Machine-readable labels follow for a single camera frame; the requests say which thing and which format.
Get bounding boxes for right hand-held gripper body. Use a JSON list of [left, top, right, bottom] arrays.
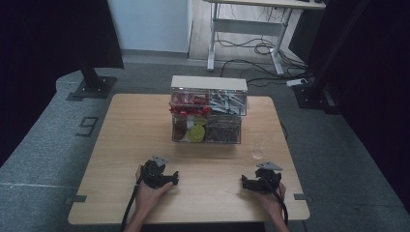
[[254, 161, 284, 194]]

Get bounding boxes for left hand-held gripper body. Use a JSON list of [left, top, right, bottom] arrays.
[[140, 155, 169, 189]]

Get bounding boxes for clear glass cup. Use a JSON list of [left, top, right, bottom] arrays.
[[249, 137, 271, 160]]

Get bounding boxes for pile of dark packets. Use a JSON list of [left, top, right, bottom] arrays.
[[205, 119, 242, 144]]

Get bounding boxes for clear acrylic drawer organizer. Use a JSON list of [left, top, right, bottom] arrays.
[[169, 74, 249, 145]]

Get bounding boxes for person's left hand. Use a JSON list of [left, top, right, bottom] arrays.
[[134, 164, 174, 220]]

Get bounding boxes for person's right hand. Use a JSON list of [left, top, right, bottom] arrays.
[[253, 182, 288, 224]]

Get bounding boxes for grey tape strip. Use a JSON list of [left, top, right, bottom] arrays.
[[64, 194, 88, 205], [293, 192, 314, 204]]

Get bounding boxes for large yellow-green round capsule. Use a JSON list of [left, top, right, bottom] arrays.
[[186, 125, 207, 143]]

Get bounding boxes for small yellow-green round capsule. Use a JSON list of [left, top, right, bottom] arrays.
[[193, 115, 209, 128]]

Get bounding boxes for pile of red packets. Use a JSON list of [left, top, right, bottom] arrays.
[[168, 91, 212, 118]]

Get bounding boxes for pile of grey packets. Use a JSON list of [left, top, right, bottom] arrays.
[[209, 90, 247, 116]]

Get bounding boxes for black tape digit marker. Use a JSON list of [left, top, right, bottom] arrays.
[[74, 116, 100, 138]]

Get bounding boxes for white power strip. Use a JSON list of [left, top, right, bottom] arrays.
[[285, 77, 309, 88]]

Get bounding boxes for black curtain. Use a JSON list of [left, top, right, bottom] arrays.
[[306, 0, 410, 216], [0, 0, 126, 169]]

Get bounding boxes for black box under desk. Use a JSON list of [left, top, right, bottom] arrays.
[[287, 9, 320, 64]]

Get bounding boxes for white-framed desk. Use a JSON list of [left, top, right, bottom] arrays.
[[202, 0, 327, 77]]

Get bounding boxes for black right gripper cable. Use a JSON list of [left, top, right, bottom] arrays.
[[261, 175, 289, 226]]

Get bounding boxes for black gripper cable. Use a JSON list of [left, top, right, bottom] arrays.
[[261, 175, 289, 226], [120, 175, 144, 232]]

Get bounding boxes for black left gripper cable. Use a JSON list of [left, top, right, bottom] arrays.
[[120, 175, 144, 232]]

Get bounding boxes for black stand with base plate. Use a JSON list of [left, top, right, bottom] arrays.
[[291, 0, 371, 116], [66, 47, 118, 102]]

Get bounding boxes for black floor cables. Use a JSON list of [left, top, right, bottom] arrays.
[[214, 30, 308, 89]]

